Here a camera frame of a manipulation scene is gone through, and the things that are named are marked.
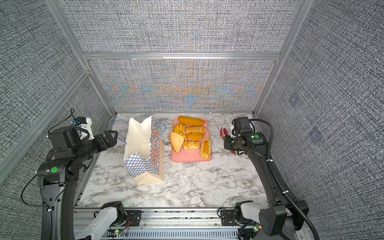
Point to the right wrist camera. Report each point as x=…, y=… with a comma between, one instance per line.
x=241, y=126

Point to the long braided pastry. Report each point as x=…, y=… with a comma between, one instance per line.
x=206, y=148

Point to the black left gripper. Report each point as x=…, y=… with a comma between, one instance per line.
x=105, y=145

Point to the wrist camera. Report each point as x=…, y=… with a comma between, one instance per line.
x=241, y=126
x=84, y=127

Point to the pink plastic tray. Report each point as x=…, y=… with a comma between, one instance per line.
x=191, y=155

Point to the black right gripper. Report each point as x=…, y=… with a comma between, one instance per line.
x=228, y=143

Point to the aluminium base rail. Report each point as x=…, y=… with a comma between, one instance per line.
x=182, y=224

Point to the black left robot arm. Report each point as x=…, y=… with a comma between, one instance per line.
x=58, y=178

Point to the ridged golden bread roll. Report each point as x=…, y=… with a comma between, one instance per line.
x=196, y=129

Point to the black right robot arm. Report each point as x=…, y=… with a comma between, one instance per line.
x=284, y=209

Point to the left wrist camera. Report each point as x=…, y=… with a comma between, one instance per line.
x=84, y=127

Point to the triangular tan bread slice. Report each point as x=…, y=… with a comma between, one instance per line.
x=177, y=141

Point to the red kitchen tongs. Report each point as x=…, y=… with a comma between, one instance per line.
x=223, y=133

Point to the checkered paper bag blue handles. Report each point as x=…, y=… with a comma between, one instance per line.
x=144, y=150

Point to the small ridged yellow bun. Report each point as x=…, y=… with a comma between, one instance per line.
x=179, y=128

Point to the square glazed pastry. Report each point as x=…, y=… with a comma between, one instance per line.
x=191, y=145

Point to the long oval bread loaf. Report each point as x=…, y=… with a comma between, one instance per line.
x=191, y=121

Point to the oval golden bread bun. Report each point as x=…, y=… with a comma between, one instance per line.
x=195, y=136

